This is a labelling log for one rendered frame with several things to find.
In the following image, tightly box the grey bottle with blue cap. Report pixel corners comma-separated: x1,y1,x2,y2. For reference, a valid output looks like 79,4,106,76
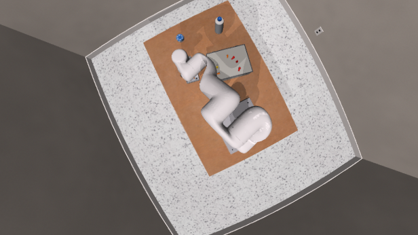
215,16,224,34

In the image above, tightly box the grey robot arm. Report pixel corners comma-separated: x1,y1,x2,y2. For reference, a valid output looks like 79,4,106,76
172,49,272,153

